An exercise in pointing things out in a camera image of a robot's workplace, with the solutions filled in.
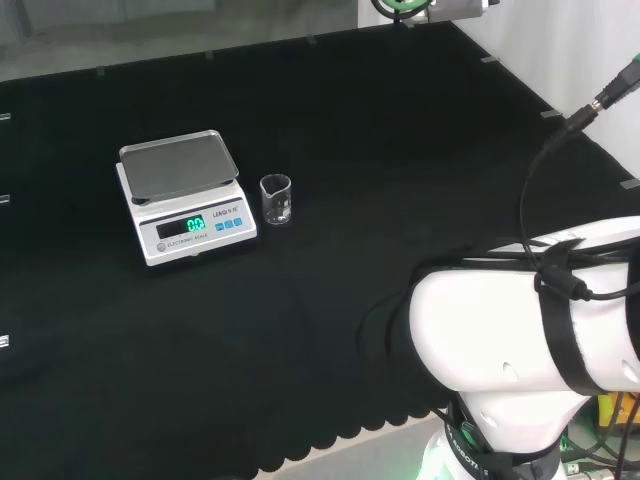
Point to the small clear glass beaker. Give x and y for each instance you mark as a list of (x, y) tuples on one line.
[(276, 202)]

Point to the black bench cloth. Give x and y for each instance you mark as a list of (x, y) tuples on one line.
[(325, 300)]

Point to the white electronic balance steel pan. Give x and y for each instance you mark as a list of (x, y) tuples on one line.
[(200, 240)]

